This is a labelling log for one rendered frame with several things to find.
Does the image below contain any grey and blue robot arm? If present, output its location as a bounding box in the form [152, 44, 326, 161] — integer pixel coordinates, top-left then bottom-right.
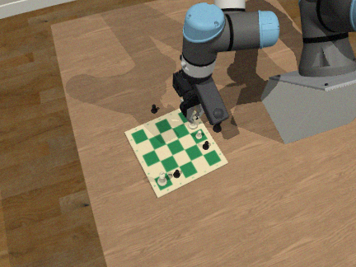
[180, 0, 356, 125]

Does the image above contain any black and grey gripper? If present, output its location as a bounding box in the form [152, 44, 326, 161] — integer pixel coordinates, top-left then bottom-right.
[172, 69, 212, 123]

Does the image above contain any green and cream chessboard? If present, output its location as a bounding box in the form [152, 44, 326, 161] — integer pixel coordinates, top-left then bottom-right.
[125, 109, 228, 198]

